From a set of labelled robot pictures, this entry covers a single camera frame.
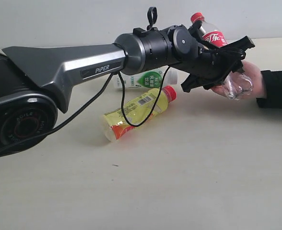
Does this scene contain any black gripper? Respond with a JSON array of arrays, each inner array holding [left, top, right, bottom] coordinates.
[[180, 23, 255, 92]]

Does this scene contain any open receiving human hand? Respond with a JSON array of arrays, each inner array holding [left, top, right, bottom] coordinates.
[[211, 61, 266, 100]]

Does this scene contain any clear cola bottle red label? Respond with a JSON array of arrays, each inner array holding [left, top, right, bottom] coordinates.
[[190, 12, 253, 100]]

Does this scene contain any yellow juice bottle red cap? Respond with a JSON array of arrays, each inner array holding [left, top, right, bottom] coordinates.
[[101, 85, 176, 141]]

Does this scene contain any white green yogurt drink bottle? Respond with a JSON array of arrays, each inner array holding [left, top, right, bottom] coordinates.
[[120, 68, 178, 89]]

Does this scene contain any black cable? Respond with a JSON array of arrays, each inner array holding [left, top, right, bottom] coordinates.
[[0, 6, 172, 156]]

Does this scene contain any black sleeved forearm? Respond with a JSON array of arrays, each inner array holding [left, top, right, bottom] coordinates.
[[256, 70, 282, 109]]

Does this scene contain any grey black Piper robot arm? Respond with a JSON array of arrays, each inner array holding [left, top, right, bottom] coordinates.
[[0, 24, 254, 157]]

